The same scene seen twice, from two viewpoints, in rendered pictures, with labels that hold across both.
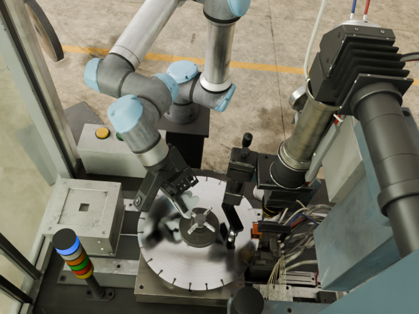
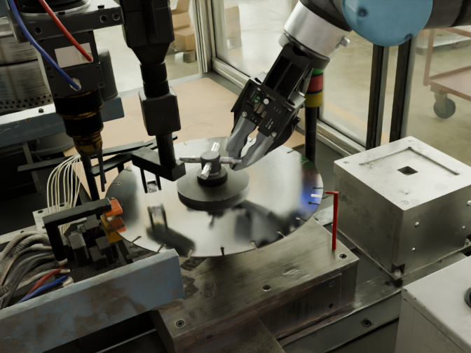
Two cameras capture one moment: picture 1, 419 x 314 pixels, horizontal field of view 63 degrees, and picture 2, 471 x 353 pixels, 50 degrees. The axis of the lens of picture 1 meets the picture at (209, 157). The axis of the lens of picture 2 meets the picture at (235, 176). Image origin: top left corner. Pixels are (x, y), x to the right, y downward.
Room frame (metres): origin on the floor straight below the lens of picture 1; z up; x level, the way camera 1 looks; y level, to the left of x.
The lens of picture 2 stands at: (1.03, -0.19, 1.36)
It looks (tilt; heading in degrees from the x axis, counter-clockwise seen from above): 31 degrees down; 161
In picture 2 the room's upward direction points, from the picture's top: 5 degrees counter-clockwise
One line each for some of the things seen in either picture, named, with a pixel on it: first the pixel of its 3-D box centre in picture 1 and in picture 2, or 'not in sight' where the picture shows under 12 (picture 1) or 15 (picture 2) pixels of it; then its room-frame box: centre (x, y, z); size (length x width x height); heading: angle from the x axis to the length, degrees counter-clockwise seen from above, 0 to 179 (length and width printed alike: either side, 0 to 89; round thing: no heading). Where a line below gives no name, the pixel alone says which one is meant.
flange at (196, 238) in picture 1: (199, 225); (212, 178); (0.40, 0.00, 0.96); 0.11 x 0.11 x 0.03
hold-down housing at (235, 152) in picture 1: (238, 177); (151, 56); (0.43, -0.07, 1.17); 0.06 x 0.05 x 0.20; 86
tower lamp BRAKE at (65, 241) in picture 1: (66, 242); not in sight; (0.24, 0.26, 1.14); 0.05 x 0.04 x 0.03; 5
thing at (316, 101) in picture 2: (83, 267); (310, 96); (0.24, 0.26, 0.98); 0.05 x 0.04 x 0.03; 5
